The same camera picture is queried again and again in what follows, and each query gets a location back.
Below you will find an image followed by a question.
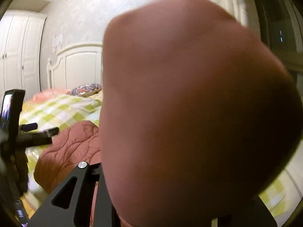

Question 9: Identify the pink quilted jacket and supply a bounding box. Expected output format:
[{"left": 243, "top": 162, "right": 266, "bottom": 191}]
[{"left": 33, "top": 0, "right": 303, "bottom": 227}]

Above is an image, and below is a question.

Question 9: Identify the pink orange blanket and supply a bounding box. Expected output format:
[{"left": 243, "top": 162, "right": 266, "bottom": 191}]
[{"left": 32, "top": 89, "right": 69, "bottom": 103}]

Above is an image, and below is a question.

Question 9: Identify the white wooden headboard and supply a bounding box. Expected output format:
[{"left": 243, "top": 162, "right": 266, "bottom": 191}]
[{"left": 46, "top": 42, "right": 103, "bottom": 90}]

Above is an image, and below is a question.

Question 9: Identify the green checked bed sheet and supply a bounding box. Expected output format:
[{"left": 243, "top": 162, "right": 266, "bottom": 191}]
[{"left": 19, "top": 94, "right": 102, "bottom": 217}]

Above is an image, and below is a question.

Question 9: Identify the white wardrobe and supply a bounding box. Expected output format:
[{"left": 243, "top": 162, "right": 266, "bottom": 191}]
[{"left": 1, "top": 10, "right": 47, "bottom": 100}]

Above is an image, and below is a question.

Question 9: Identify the patterned floral pillow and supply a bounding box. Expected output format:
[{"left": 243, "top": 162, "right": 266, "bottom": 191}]
[{"left": 69, "top": 84, "right": 102, "bottom": 97}]

